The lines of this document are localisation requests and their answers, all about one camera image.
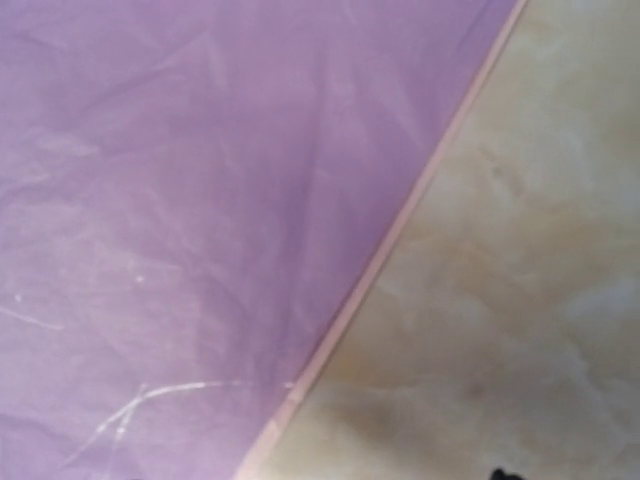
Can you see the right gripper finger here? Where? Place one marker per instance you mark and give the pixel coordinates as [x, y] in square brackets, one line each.
[501, 474]

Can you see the purple wrapping paper sheet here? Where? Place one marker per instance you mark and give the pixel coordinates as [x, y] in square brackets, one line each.
[194, 196]

